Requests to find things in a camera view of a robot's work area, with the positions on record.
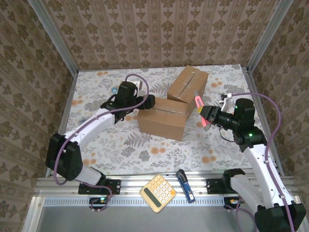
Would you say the pink utility knife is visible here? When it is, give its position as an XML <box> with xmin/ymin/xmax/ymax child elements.
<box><xmin>193</xmin><ymin>90</ymin><xmax>212</xmax><ymax>132</ymax></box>

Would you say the brown cardboard box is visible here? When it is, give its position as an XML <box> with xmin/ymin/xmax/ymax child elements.
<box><xmin>137</xmin><ymin>97</ymin><xmax>190</xmax><ymax>142</ymax></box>
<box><xmin>167</xmin><ymin>65</ymin><xmax>209</xmax><ymax>119</ymax></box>

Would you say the blue black stapler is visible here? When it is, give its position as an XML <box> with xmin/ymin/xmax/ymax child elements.
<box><xmin>176</xmin><ymin>169</ymin><xmax>196</xmax><ymax>203</ymax></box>

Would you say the right controller board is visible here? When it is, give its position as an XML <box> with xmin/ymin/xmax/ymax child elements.
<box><xmin>223</xmin><ymin>197</ymin><xmax>243</xmax><ymax>210</ymax></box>

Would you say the yellow calculator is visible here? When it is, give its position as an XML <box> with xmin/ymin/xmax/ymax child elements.
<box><xmin>139</xmin><ymin>174</ymin><xmax>176</xmax><ymax>214</ymax></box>

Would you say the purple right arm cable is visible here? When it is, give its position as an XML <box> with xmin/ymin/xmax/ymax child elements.
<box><xmin>226</xmin><ymin>92</ymin><xmax>296</xmax><ymax>232</ymax></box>

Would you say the aluminium side rail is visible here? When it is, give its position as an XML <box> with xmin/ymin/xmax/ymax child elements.
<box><xmin>242</xmin><ymin>64</ymin><xmax>285</xmax><ymax>177</ymax></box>

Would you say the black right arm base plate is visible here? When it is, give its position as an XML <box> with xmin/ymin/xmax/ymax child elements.
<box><xmin>206</xmin><ymin>178</ymin><xmax>227</xmax><ymax>194</ymax></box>

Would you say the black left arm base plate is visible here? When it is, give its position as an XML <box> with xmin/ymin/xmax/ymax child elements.
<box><xmin>78</xmin><ymin>179</ymin><xmax>121</xmax><ymax>195</ymax></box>

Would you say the aluminium corner post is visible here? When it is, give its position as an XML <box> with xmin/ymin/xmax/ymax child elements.
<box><xmin>27</xmin><ymin>0</ymin><xmax>79</xmax><ymax>74</ymax></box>
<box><xmin>246</xmin><ymin>0</ymin><xmax>295</xmax><ymax>73</ymax></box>

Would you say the long aluminium base rail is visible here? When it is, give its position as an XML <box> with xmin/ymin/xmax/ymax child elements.
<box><xmin>33</xmin><ymin>174</ymin><xmax>301</xmax><ymax>197</ymax></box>

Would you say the grey slotted cable duct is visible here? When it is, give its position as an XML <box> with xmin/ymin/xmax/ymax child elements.
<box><xmin>43</xmin><ymin>196</ymin><xmax>227</xmax><ymax>207</ymax></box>

